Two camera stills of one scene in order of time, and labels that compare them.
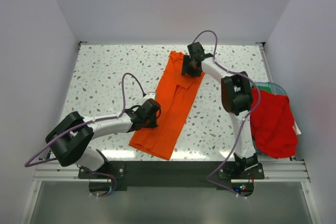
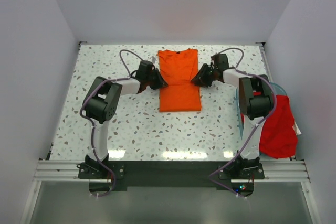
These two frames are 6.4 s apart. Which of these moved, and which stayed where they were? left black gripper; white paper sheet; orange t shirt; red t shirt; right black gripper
Moved: left black gripper; orange t shirt; right black gripper
Stayed: red t shirt; white paper sheet
